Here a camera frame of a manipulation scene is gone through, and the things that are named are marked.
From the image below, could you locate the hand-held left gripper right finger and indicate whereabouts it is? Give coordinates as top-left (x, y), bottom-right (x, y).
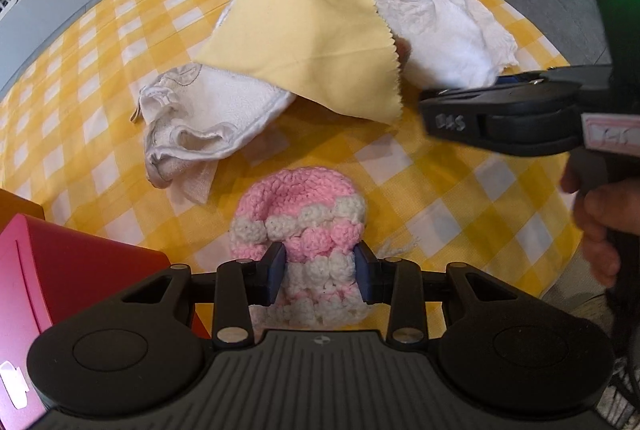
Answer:
top-left (354, 241), bottom-right (526, 342)

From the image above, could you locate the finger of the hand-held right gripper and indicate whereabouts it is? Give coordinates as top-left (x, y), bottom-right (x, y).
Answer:
top-left (495, 64), bottom-right (616, 86)
top-left (419, 82), bottom-right (585, 157)

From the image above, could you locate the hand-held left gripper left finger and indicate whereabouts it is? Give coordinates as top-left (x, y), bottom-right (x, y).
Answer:
top-left (120, 242), bottom-right (287, 346)

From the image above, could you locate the pink white crocheted hat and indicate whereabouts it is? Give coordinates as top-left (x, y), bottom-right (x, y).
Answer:
top-left (229, 167), bottom-right (368, 328)

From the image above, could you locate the white cloth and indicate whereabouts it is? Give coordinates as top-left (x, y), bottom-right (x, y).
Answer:
top-left (374, 0), bottom-right (521, 90)

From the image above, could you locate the person's right hand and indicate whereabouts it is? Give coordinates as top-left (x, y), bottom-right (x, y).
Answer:
top-left (560, 167), bottom-right (640, 289)

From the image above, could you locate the yellow checked tablecloth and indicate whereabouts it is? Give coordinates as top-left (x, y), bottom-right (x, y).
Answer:
top-left (0, 0), bottom-right (586, 341)

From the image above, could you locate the white embroidered towel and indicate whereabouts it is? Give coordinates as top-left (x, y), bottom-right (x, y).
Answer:
top-left (131, 62), bottom-right (297, 205)

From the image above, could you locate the pale yellow cloth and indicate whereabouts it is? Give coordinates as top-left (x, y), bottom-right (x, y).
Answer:
top-left (194, 0), bottom-right (405, 125)

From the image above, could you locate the red square box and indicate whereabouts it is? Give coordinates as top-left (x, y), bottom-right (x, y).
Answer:
top-left (0, 212), bottom-right (211, 430)

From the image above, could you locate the orange open cardboard box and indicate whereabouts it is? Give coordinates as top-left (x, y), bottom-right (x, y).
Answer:
top-left (0, 189), bottom-right (46, 223)

